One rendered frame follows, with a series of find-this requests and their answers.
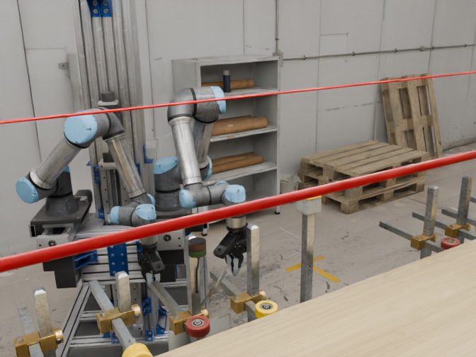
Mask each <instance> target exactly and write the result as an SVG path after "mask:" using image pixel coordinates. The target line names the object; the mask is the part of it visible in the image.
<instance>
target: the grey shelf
mask: <svg viewBox="0 0 476 357"><path fill-rule="evenodd" d="M249 63H250V79H253V80H254V86H253V87H252V88H245V89H233V90H230V92H228V93H225V92H223V94H224V96H225V98H227V97H233V96H246V95H254V94H267V93H273V92H281V57H279V56H270V55H232V56H221V57H200V58H198V60H191V58H189V59H172V60H171V65H172V77H173V90H174V94H175V93H176V92H177V91H179V90H181V89H184V88H194V87H201V83H208V82H216V81H223V70H226V69H228V70H229V73H230V80H238V79H249ZM279 75H280V76H279ZM279 77H280V78H279ZM225 102H226V111H225V113H223V114H222V115H221V114H219V118H218V120H219V119H225V118H234V117H240V116H246V115H251V116H257V118H262V117H266V118H267V120H268V124H267V127H266V128H261V129H257V130H248V131H244V132H235V133H230V134H226V135H217V136H212V137H211V138H210V144H209V148H208V157H209V158H210V159H218V158H222V157H229V156H233V155H238V154H244V153H249V152H250V135H251V152H254V153H255V138H256V154H255V155H256V156H259V155H261V156H262V157H263V162H262V163H260V164H255V165H251V166H245V167H242V168H238V169H233V170H229V171H223V172H220V173H216V174H211V177H210V178H209V179H208V180H206V181H202V184H203V187H206V186H214V185H215V184H216V183H218V182H220V181H225V182H227V183H229V184H231V185H240V186H243V187H244V189H245V195H246V199H245V203H246V202H249V201H253V200H258V199H262V198H268V197H271V196H277V195H280V143H281V95H280V94H277V95H270V96H257V97H250V98H238V99H230V100H225ZM254 186H255V187H254Z"/></svg>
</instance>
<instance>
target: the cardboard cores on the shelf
mask: <svg viewBox="0 0 476 357"><path fill-rule="evenodd" d="M205 86H219V87H220V88H221V89H222V90H223V81H216V82H208V83H201V87H205ZM253 86H254V80H253V79H238V80H230V90H233V89H245V88H252V87H253ZM267 124H268V120H267V118H266V117H262V118H257V116H251V115H246V116H240V117H234V118H225V119H219V120H217V121H216V122H215V123H214V124H213V128H212V134H211V137H212V136H217V135H226V134H230V133H235V132H244V131H248V130H257V129H261V128H267ZM211 162H212V174H216V173H220V172H223V171H229V170H233V169H238V168H242V167H245V166H251V165H255V164H260V163H262V162H263V157H262V156H261V155H259V156H256V155H255V153H254V152H249V153H244V154H238V155H233V156H229V157H222V158H218V159H211Z"/></svg>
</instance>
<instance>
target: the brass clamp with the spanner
mask: <svg viewBox="0 0 476 357"><path fill-rule="evenodd" d="M177 315H178V320H173V315H172V316H170V317H169V323H170V329H171V330H172V332H173V333H174V334H175V335H177V334H180V333H183V332H185V330H184V322H187V320H188V319H190V318H191V317H194V316H203V317H206V318H208V319H209V314H208V311H207V310H206V309H205V308H201V313H200V314H196V315H193V316H192V315H191V313H190V312H189V311H188V310H187V311H185V312H181V313H178V314H177Z"/></svg>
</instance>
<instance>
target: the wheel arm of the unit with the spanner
mask: <svg viewBox="0 0 476 357"><path fill-rule="evenodd" d="M151 289H152V290H153V291H154V293H155V294H156V295H157V297H158V298H159V299H160V300H161V301H162V302H163V304H164V305H165V306H166V308H167V309H168V310H169V311H170V313H171V314H172V315H176V314H178V313H181V312H184V311H183V310H182V309H181V308H180V306H179V305H178V304H177V303H176V301H175V300H174V299H173V298H172V297H171V296H170V294H168V293H167V291H166V290H165V289H164V288H163V286H162V285H161V284H160V283H159V281H157V280H156V281H153V282H151ZM190 338H191V339H192V341H193V342H196V341H199V340H201V339H204V338H205V336H204V337H200V338H193V337H191V336H190Z"/></svg>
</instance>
